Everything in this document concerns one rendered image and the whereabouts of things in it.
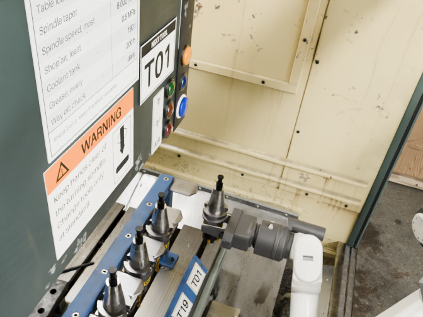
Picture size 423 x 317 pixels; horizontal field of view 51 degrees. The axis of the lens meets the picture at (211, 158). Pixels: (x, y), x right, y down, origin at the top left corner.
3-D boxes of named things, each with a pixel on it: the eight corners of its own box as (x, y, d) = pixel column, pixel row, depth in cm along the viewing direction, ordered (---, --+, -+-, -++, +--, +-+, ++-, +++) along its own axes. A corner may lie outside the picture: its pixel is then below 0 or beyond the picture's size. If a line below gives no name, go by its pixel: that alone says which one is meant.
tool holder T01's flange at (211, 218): (205, 204, 114) (206, 197, 112) (228, 209, 113) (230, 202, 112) (199, 221, 109) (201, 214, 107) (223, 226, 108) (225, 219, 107)
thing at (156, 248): (168, 244, 102) (168, 242, 101) (158, 261, 97) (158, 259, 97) (140, 235, 103) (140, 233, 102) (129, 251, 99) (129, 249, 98)
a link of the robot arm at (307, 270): (291, 238, 113) (289, 294, 108) (294, 233, 104) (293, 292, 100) (318, 241, 112) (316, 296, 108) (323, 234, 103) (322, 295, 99)
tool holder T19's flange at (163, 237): (153, 221, 108) (153, 213, 106) (176, 228, 107) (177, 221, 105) (141, 239, 103) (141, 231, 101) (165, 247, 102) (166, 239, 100)
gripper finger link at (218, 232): (202, 221, 110) (226, 229, 109) (201, 230, 112) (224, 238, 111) (200, 226, 109) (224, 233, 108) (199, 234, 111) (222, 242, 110)
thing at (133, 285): (148, 282, 93) (148, 279, 93) (136, 302, 89) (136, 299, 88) (118, 271, 94) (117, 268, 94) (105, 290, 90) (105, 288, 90)
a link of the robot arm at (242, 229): (237, 196, 114) (282, 210, 111) (232, 222, 120) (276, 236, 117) (223, 229, 104) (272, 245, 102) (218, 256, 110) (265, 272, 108)
